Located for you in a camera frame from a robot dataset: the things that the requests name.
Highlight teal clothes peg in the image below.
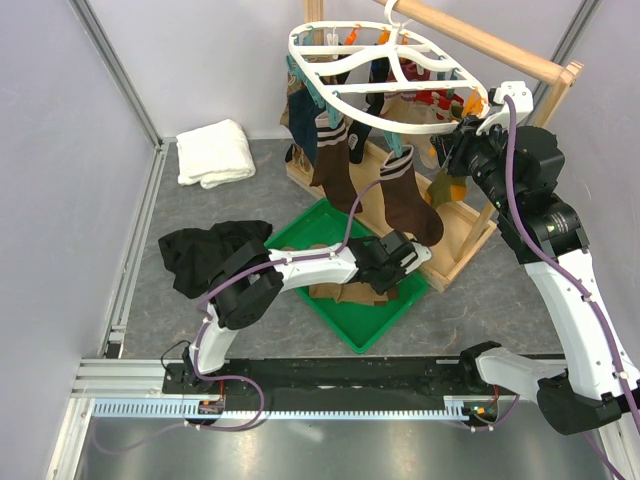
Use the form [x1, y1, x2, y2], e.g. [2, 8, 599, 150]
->
[383, 131, 403, 157]
[320, 104, 343, 130]

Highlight tan sock in bin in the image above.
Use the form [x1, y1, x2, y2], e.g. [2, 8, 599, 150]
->
[308, 282, 398, 307]

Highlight brown striped sock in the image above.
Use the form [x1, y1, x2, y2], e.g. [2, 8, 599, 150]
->
[310, 112, 357, 213]
[380, 144, 444, 247]

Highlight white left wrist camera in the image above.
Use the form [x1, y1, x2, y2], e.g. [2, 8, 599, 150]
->
[400, 241, 432, 275]

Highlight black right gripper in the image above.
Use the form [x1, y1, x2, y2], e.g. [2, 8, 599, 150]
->
[431, 113, 518, 213]

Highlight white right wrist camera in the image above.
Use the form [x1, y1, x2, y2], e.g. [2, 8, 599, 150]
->
[476, 81, 534, 136]

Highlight white oval sock hanger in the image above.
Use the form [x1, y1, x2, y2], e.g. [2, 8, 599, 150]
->
[287, 1, 489, 134]

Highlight olive striped hanging sock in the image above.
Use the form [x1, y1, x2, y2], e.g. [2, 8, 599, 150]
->
[425, 96, 467, 209]

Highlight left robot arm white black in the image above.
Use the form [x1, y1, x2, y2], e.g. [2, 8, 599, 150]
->
[184, 230, 432, 393]

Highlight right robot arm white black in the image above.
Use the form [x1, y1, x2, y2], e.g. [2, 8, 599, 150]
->
[431, 118, 639, 435]

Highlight argyle brown orange sock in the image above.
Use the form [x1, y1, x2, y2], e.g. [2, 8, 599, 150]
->
[280, 73, 311, 173]

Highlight beige red hanging sock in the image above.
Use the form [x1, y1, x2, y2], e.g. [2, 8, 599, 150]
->
[381, 91, 464, 169]

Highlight black cloth pile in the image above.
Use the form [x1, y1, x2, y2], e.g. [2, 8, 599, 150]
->
[158, 220, 273, 299]

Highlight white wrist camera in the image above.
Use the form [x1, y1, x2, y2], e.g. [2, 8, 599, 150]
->
[476, 81, 534, 136]
[400, 241, 432, 275]

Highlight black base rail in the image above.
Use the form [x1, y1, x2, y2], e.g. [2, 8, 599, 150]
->
[161, 349, 511, 397]

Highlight wooden rack frame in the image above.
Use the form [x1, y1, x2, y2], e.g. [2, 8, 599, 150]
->
[286, 1, 599, 292]

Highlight green plastic bin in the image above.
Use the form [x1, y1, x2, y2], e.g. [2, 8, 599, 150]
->
[266, 199, 428, 354]

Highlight black hanging sock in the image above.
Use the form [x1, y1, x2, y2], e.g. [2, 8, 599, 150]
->
[346, 54, 391, 165]

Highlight white folded towel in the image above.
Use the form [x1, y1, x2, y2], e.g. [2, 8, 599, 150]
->
[176, 119, 256, 189]

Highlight grey cable duct strip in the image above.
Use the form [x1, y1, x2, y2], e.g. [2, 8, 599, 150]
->
[93, 398, 471, 421]

